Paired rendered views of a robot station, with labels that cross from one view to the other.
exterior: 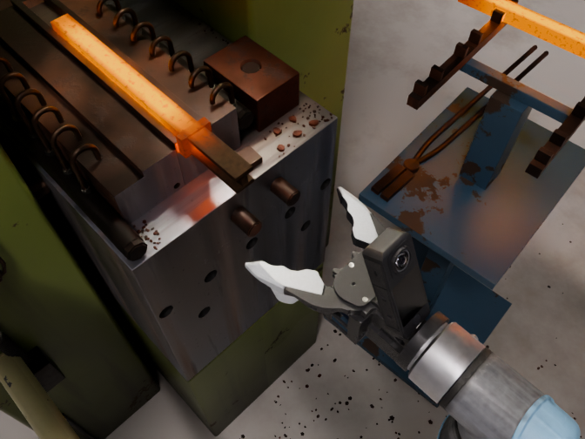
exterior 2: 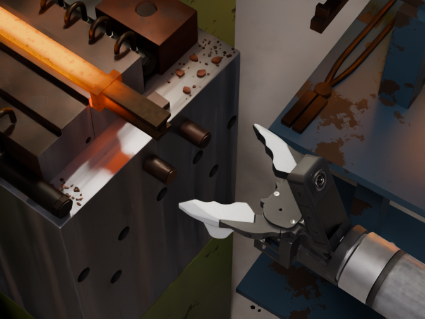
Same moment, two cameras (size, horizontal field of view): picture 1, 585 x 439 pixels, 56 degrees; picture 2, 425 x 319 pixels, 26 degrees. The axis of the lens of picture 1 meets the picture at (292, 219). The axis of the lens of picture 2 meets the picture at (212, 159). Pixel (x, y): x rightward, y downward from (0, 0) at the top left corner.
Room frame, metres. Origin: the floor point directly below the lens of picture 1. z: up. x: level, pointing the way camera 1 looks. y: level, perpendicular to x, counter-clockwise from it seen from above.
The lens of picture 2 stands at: (-0.29, 0.09, 1.92)
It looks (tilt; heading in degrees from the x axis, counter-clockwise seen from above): 55 degrees down; 352
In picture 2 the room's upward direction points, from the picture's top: straight up
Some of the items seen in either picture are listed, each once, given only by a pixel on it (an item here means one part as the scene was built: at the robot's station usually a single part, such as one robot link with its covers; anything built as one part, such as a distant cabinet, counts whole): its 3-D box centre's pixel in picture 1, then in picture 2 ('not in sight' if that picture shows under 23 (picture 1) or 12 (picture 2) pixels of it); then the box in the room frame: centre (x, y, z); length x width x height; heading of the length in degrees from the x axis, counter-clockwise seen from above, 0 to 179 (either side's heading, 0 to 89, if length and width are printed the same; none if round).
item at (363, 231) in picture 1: (355, 226); (275, 159); (0.36, -0.08, 0.97); 0.09 x 0.03 x 0.06; 8
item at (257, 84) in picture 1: (252, 83); (147, 24); (0.63, 0.06, 0.95); 0.12 x 0.09 x 0.07; 44
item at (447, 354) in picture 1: (445, 357); (367, 264); (0.20, -0.16, 0.98); 0.08 x 0.05 x 0.08; 134
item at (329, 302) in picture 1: (326, 290); (256, 219); (0.26, -0.04, 1.00); 0.09 x 0.05 x 0.02; 80
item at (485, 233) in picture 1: (478, 176); (399, 94); (0.69, -0.37, 0.65); 0.40 x 0.30 x 0.02; 139
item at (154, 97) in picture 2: (243, 161); (150, 107); (0.50, 0.07, 0.92); 0.04 x 0.03 x 0.01; 130
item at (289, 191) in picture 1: (285, 191); (195, 134); (0.49, 0.01, 0.87); 0.04 x 0.03 x 0.03; 44
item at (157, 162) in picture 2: (245, 221); (160, 169); (0.43, 0.07, 0.87); 0.04 x 0.03 x 0.03; 44
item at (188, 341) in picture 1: (157, 173); (34, 130); (0.66, 0.26, 0.69); 0.56 x 0.38 x 0.45; 44
